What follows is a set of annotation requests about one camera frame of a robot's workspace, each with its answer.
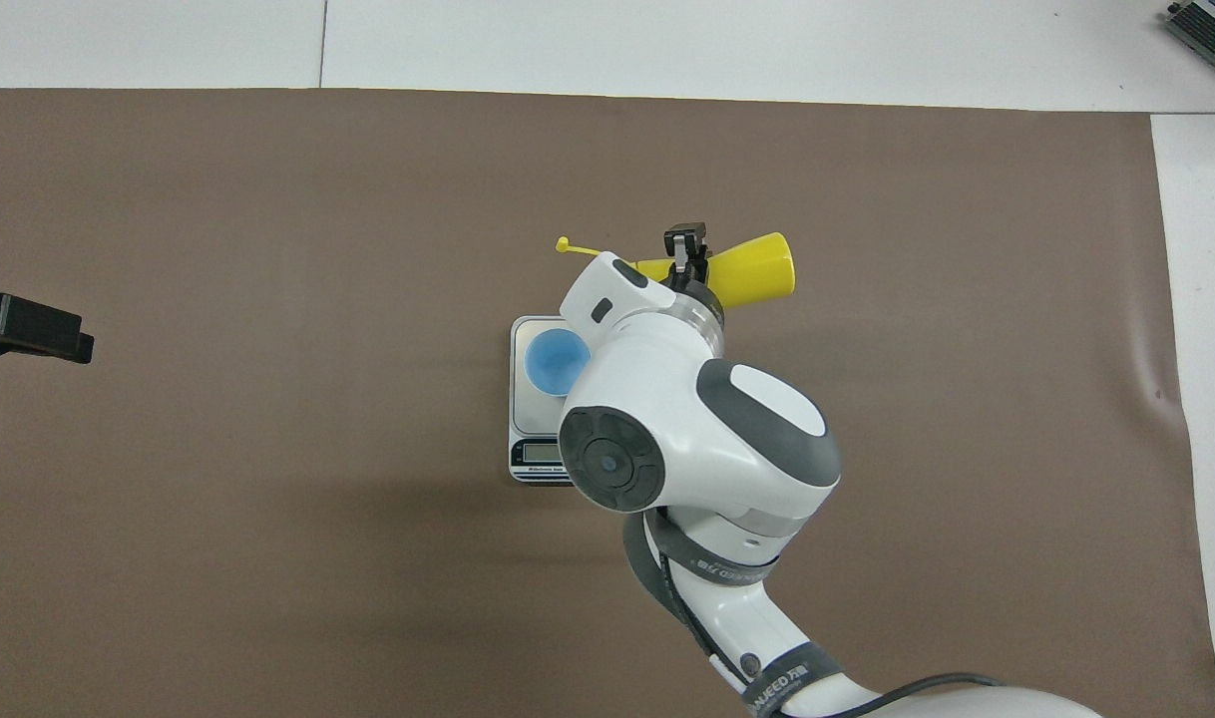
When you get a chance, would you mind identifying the light blue plastic cup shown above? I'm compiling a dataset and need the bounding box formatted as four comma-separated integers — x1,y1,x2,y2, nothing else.
525,329,594,393

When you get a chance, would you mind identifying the brown table mat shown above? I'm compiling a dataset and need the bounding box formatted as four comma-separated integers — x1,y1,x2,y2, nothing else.
0,88,1215,718

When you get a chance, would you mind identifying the yellow squeeze bottle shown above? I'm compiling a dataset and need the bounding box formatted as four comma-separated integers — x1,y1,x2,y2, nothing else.
556,232,796,308

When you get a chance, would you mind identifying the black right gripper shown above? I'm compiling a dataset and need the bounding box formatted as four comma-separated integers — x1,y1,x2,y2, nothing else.
664,221,718,298

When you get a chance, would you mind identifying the silver digital kitchen scale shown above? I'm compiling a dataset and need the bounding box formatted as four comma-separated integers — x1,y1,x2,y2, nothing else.
509,315,594,486

